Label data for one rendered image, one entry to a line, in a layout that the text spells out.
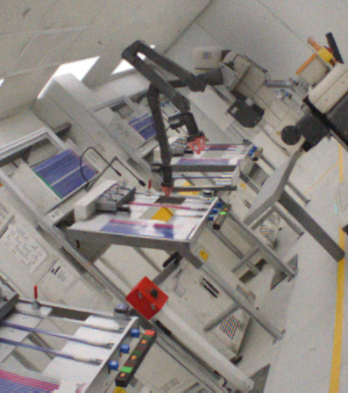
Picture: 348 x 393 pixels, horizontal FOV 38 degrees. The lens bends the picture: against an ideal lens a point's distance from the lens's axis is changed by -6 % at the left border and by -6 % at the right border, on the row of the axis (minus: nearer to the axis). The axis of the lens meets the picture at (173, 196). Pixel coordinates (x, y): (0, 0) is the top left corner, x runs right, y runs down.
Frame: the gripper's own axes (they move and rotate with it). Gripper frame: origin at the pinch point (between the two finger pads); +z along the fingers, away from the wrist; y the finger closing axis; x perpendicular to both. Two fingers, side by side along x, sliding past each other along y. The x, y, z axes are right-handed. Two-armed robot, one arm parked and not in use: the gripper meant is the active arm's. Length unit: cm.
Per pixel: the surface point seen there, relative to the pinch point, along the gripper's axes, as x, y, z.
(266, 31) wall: -30, -750, -71
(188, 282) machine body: 24, 39, 37
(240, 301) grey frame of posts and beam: 59, 66, 29
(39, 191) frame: -63, 50, -14
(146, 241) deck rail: 7, 61, 3
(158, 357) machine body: 12, 62, 79
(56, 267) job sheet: -50, 62, 27
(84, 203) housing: -39, 39, -5
